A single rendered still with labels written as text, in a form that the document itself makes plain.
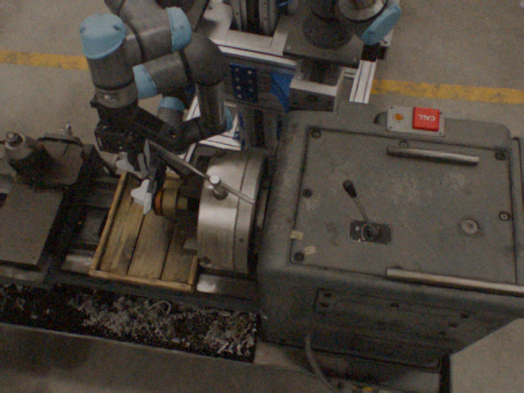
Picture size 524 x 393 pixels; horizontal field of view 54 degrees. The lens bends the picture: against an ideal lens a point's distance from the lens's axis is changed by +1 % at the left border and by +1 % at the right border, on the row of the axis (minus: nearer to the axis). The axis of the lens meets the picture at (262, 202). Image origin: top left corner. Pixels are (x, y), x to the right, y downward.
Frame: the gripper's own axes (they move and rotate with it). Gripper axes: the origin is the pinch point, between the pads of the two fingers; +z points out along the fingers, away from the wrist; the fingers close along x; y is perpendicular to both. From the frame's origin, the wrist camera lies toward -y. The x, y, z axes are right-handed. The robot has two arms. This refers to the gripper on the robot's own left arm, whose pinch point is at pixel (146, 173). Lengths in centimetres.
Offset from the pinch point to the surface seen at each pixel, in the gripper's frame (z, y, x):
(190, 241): 21.4, -8.3, 1.2
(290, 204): 5.7, -32.0, -1.7
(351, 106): -2, -43, -30
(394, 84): 90, -73, -174
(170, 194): 17.5, -0.5, -9.9
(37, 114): 102, 120, -127
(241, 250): 17.5, -21.8, 4.5
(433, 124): -2, -63, -26
